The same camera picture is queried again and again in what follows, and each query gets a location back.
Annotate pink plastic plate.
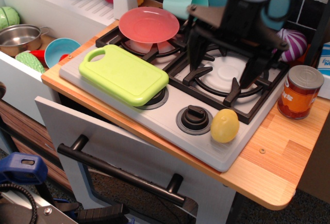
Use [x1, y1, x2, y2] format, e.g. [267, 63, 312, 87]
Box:
[119, 7, 180, 43]

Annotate black right burner grate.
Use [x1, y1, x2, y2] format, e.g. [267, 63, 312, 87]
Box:
[165, 35, 288, 124]

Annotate blue plastic bowl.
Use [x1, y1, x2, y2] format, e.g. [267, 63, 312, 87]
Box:
[44, 38, 81, 68]

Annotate green toy cabbage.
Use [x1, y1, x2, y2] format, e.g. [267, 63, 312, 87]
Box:
[0, 6, 21, 29]

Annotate orange toy food can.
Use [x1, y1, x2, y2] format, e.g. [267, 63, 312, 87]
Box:
[277, 65, 324, 120]

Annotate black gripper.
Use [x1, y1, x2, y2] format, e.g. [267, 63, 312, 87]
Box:
[187, 0, 289, 89]

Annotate black left stove knob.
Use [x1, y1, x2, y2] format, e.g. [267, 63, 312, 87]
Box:
[137, 87, 169, 110]

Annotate green plastic cutting board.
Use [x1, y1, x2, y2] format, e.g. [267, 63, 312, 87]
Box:
[78, 44, 169, 107]

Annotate black oven door handle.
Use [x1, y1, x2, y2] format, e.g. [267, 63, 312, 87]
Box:
[57, 135, 186, 207]

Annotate black right stove knob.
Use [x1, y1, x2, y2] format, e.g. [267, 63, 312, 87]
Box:
[176, 105, 213, 135]

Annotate white toy sink unit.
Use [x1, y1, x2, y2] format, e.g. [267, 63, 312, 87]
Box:
[0, 0, 119, 126]

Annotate black braided cable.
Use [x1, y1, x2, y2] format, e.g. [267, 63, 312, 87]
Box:
[0, 183, 38, 224]

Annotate red toy pepper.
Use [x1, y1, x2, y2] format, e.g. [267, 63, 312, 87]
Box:
[29, 50, 68, 63]

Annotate teal plastic cup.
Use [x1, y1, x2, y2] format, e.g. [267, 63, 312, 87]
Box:
[162, 0, 209, 20]

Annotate purple toy onion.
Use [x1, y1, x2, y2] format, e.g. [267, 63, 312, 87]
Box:
[276, 28, 307, 62]

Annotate green toy cucumber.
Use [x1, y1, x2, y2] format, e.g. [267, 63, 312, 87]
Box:
[15, 52, 45, 74]

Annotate grey toy stove top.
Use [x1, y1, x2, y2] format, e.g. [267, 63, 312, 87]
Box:
[59, 28, 286, 172]

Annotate yellow toy potato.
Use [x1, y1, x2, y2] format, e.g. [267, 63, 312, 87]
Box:
[210, 109, 240, 143]

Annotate blue plastic clamp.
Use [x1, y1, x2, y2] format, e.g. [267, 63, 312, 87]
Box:
[1, 152, 48, 185]

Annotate black burner grate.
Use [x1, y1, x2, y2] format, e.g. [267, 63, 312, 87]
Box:
[165, 35, 288, 124]
[95, 19, 210, 73]

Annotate black stove knob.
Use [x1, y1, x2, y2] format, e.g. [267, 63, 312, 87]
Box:
[176, 105, 213, 135]
[137, 87, 169, 110]

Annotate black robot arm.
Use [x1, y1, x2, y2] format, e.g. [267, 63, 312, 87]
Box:
[187, 0, 289, 89]

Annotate small steel pot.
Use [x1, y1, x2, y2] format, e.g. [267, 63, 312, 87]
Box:
[1, 24, 50, 57]

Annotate white milk carton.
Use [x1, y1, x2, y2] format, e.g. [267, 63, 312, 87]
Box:
[317, 42, 330, 100]

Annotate black left burner grate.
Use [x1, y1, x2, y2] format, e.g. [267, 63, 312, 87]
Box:
[95, 19, 210, 73]

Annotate white oven door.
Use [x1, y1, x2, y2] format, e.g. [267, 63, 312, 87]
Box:
[35, 97, 235, 223]

